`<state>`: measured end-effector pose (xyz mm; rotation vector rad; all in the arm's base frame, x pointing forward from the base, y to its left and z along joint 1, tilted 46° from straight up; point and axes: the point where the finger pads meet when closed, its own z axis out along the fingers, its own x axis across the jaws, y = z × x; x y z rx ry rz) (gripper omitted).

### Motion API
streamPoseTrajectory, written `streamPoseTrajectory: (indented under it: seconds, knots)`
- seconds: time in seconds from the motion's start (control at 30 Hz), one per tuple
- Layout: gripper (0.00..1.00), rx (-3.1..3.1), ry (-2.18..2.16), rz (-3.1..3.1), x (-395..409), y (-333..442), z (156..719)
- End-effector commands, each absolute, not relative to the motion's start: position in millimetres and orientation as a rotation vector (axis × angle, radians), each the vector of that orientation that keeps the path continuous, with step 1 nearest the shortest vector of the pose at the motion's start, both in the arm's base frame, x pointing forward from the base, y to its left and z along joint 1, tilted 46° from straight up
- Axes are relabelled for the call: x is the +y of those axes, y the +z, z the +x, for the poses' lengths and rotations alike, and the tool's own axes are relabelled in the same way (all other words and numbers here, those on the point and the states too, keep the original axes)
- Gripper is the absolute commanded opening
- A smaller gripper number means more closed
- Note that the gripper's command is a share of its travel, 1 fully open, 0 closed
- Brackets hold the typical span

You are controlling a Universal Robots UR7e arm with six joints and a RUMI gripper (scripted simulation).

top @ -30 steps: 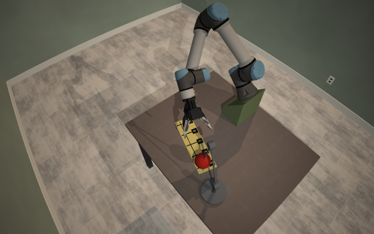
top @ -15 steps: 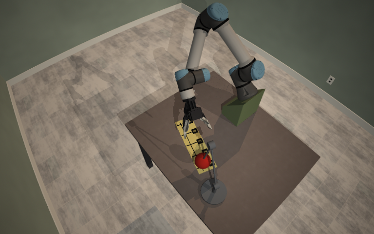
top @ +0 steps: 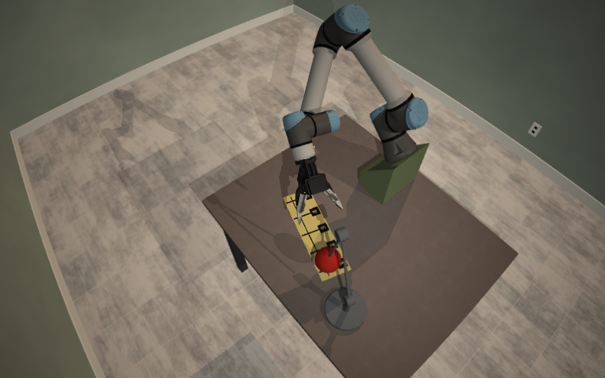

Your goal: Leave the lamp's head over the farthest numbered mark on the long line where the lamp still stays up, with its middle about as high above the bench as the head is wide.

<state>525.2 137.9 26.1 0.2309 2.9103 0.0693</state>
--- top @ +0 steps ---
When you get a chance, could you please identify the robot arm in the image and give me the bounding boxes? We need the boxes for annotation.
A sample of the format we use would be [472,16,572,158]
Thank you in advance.
[283,4,429,162]

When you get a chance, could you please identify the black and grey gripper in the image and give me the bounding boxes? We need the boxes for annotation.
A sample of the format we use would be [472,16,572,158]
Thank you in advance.
[295,155,343,224]

